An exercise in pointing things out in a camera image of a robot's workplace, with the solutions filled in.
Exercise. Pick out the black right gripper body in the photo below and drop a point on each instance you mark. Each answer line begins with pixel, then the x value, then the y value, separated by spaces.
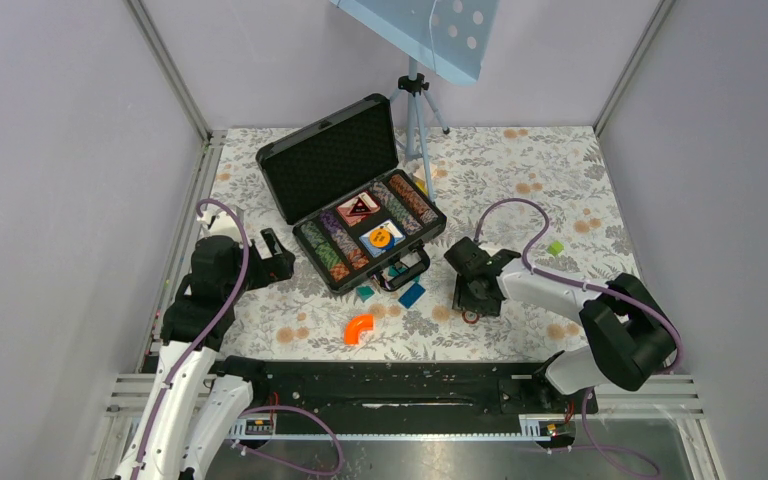
pixel 466 296

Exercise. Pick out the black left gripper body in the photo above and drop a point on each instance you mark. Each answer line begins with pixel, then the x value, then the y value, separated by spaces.
pixel 267 269

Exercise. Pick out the red poker chip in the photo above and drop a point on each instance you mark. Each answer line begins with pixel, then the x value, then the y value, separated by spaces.
pixel 470 318

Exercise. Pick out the blue small blind button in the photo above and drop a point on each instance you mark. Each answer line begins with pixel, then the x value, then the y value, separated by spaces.
pixel 378 250

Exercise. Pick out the yellow big blind button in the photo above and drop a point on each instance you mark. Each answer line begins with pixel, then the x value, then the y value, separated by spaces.
pixel 379 236

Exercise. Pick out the orange curved toy block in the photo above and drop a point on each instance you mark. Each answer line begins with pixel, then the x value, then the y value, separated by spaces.
pixel 356 327

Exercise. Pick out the black poker set case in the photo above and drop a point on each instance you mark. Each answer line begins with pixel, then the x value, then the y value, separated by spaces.
pixel 317 167

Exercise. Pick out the black all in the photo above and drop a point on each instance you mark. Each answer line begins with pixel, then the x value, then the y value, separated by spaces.
pixel 357 209

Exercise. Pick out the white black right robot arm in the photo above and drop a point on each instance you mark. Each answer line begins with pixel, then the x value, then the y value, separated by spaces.
pixel 628 336

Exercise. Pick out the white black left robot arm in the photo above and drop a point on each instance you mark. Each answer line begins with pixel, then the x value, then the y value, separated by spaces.
pixel 173 440

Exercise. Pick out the blue toy brick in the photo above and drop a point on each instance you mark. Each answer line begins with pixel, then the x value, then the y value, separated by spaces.
pixel 412 295

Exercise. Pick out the green toy cube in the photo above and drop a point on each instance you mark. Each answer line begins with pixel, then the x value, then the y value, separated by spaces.
pixel 555 248

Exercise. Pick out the orange blue chip row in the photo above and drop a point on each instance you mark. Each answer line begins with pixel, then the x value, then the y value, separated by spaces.
pixel 414 199

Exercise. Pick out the green chip row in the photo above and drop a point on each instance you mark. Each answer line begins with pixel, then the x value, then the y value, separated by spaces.
pixel 324 251

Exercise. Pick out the teal triangular toy block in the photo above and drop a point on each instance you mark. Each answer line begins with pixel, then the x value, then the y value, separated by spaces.
pixel 364 293

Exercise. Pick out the floral table mat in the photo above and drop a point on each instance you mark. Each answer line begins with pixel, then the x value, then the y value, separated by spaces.
pixel 502 184

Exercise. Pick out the red yellow chip row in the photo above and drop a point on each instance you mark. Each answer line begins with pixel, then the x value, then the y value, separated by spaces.
pixel 351 265

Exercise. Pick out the red card deck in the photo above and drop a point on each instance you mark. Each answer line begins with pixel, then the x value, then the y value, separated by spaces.
pixel 362 192

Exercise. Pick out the blue tripod stand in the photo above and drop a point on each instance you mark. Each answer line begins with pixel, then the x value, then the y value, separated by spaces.
pixel 416 88

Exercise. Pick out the blue perforated board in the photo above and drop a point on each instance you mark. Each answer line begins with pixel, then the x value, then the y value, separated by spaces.
pixel 450 37

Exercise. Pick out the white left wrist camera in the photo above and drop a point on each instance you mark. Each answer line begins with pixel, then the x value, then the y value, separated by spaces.
pixel 219 223

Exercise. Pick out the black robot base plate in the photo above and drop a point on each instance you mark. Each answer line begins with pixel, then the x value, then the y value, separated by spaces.
pixel 391 398

